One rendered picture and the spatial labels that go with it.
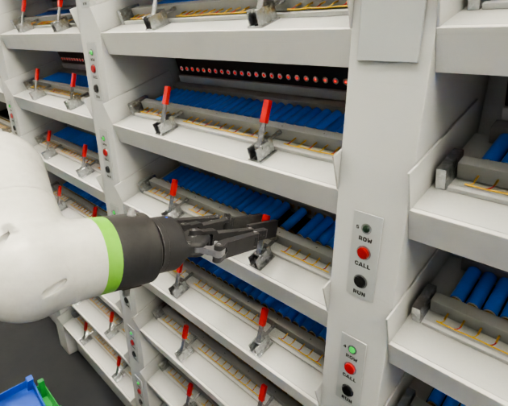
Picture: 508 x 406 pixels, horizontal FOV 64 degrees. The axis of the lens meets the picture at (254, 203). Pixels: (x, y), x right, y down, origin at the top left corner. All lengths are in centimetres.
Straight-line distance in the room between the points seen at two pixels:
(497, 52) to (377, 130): 13
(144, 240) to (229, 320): 44
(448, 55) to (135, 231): 38
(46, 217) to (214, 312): 53
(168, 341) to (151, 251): 68
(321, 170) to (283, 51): 17
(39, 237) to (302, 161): 36
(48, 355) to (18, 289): 169
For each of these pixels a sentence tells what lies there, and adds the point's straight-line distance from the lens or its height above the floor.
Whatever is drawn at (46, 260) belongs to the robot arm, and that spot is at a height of 111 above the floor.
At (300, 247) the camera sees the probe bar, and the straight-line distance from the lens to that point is 70.
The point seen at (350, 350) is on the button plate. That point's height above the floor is 89.
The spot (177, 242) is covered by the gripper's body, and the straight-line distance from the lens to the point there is 53.
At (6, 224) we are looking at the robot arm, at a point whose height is 114.
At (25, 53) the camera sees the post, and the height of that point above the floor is 125.
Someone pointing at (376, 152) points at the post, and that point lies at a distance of 50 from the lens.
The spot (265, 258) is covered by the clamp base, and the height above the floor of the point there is 95.
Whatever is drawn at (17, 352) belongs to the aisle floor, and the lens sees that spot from 220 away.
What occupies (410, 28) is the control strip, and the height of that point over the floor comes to 131.
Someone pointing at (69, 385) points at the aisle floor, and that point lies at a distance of 195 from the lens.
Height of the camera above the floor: 130
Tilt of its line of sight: 22 degrees down
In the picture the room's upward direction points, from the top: straight up
